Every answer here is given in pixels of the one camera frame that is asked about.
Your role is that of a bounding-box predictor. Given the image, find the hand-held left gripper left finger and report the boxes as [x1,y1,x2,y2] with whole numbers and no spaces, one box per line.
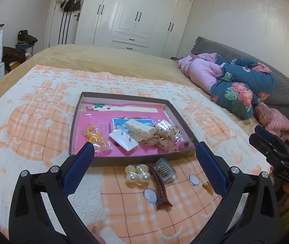
[9,142,95,244]

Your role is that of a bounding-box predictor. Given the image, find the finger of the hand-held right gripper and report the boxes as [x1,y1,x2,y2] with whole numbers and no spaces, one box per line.
[255,126,287,148]
[249,133,289,169]

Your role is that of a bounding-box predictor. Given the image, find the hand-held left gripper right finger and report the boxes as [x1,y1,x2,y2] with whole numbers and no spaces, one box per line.
[193,142,280,244]

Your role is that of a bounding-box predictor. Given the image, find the yellow rings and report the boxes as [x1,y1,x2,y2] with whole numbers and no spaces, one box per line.
[84,124,112,156]

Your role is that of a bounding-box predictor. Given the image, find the shallow cardboard box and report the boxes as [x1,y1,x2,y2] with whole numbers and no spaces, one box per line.
[69,92,200,160]

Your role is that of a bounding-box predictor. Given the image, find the earrings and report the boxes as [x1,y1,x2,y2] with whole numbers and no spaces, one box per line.
[108,130,139,151]

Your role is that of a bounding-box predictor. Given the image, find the leopard print clips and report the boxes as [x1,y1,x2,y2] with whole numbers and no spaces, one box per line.
[141,119,184,152]

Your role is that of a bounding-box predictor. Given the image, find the cream hair claw clip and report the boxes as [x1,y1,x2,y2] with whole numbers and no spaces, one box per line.
[124,119,157,142]

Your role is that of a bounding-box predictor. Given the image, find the person's left hand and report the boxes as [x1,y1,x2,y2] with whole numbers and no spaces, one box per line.
[91,226,106,244]

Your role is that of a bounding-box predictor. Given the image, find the silver clips in clear bag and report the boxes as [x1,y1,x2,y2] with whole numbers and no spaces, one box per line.
[153,158,178,183]

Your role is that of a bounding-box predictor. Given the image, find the floral blue quilt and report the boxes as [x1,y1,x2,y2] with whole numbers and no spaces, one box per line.
[210,56,277,120]

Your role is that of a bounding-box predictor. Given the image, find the pink book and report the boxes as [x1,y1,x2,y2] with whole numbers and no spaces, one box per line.
[80,102,184,156]

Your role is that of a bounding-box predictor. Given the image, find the brown hair clip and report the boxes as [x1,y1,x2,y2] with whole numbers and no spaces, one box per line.
[144,163,173,210]

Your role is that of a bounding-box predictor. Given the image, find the pearl hair bobbles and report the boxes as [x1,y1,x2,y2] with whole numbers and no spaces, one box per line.
[125,164,151,183]

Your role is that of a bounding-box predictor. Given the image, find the orange and white blanket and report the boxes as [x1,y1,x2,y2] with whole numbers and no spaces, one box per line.
[0,64,275,244]

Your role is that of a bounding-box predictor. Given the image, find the pink quilt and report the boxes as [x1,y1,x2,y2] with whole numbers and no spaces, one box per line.
[179,53,227,94]

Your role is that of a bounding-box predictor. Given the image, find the yellow bed sheet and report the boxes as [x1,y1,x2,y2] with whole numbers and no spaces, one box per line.
[0,44,289,173]

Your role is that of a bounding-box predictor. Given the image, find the brown clothes heap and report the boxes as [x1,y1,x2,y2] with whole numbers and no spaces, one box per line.
[2,46,27,70]

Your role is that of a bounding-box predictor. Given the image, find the dark clothes pile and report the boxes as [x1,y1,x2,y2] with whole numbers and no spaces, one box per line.
[15,30,38,49]

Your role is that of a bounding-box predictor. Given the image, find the white door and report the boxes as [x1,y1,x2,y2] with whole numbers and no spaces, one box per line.
[44,0,89,49]

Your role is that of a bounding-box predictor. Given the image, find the white wardrobe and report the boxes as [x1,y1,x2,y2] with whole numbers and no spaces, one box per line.
[75,0,197,56]

